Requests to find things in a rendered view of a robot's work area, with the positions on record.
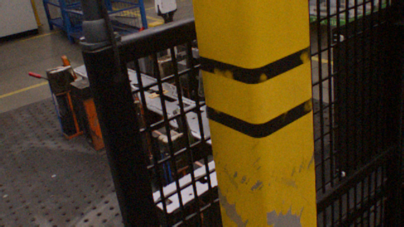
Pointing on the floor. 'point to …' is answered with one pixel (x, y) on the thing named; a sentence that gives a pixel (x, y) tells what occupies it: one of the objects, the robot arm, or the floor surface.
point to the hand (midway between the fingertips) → (168, 21)
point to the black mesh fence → (129, 116)
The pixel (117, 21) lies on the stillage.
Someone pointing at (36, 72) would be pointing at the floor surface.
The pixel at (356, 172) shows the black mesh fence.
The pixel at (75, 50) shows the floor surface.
